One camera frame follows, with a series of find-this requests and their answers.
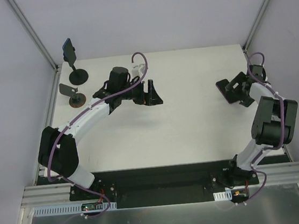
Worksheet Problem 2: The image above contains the left white cable duct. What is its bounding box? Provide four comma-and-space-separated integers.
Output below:
34, 202, 117, 217

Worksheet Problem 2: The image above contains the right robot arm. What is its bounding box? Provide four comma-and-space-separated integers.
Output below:
216, 64, 298, 187

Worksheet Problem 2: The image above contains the right aluminium frame post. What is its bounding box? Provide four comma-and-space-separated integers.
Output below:
242, 0, 272, 54

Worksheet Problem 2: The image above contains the left aluminium frame post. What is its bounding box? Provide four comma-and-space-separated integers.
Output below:
4, 0, 59, 71

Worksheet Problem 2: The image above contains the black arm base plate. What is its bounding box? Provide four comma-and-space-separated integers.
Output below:
35, 147, 296, 220

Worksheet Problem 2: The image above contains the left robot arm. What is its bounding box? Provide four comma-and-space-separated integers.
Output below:
38, 63, 163, 199

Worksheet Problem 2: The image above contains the purple-edged black smartphone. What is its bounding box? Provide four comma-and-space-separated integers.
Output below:
215, 79, 240, 104

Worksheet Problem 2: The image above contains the blue smartphone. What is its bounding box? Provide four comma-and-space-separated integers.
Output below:
62, 38, 76, 64

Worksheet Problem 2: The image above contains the brown-base phone stand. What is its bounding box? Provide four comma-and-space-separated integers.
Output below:
59, 83, 86, 108

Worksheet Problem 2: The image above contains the white cable duct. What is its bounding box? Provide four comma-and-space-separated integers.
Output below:
213, 190, 232, 201
34, 202, 117, 217

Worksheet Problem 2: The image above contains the black round-base phone stand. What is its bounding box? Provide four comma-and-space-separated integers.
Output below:
61, 47, 90, 87

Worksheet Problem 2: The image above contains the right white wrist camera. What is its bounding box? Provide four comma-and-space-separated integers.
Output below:
249, 64, 267, 83

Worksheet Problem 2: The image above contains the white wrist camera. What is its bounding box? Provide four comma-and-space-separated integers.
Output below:
131, 63, 145, 78
249, 64, 267, 83

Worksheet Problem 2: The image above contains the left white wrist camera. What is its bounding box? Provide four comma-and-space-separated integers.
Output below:
131, 63, 145, 78

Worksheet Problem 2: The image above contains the aluminium frame post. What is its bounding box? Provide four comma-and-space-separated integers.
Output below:
4, 0, 59, 71
242, 0, 272, 54

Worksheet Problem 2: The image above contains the right white cable duct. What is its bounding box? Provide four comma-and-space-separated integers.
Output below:
213, 190, 232, 201

